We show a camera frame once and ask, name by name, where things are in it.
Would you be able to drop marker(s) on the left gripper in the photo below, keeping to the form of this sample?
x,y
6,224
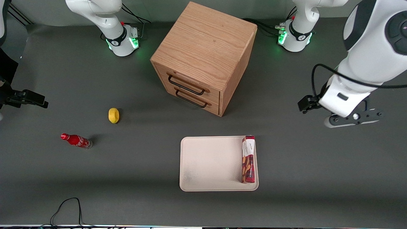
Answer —
x,y
307,103

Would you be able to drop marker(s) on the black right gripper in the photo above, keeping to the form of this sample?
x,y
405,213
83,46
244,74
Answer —
x,y
9,95

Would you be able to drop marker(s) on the red cookie box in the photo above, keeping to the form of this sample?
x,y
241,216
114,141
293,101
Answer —
x,y
248,160

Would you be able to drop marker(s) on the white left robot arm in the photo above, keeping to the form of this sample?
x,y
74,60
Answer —
x,y
365,57

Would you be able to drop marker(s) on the cream plastic tray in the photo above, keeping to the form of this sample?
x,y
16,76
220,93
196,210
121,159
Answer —
x,y
213,163

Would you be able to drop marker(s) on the red cola bottle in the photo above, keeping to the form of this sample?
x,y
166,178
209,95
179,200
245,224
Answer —
x,y
76,140

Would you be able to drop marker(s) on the yellow lemon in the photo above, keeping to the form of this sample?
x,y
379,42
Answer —
x,y
113,115

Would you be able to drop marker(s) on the black metal stand bars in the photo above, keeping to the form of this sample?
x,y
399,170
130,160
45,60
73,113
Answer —
x,y
19,16

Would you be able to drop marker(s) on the wooden drawer cabinet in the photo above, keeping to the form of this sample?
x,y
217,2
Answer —
x,y
206,41

